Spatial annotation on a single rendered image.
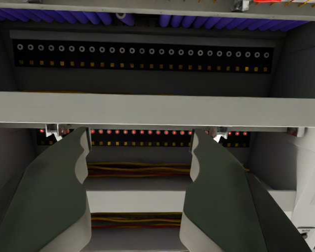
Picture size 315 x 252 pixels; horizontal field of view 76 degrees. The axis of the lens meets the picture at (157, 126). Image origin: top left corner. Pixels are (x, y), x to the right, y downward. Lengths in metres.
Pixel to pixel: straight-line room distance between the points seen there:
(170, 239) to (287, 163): 0.36
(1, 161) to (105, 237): 0.33
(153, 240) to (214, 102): 0.44
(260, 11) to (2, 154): 0.54
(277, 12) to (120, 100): 0.26
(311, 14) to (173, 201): 0.38
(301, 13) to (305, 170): 0.27
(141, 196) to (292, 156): 0.32
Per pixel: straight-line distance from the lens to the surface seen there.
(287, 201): 0.51
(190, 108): 0.31
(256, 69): 0.50
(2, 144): 0.54
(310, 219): 0.57
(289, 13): 0.38
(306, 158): 0.48
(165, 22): 0.39
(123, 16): 0.35
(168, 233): 0.66
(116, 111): 0.31
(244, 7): 0.31
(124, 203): 0.42
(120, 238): 0.65
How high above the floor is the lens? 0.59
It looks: 27 degrees up
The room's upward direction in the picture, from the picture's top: 178 degrees counter-clockwise
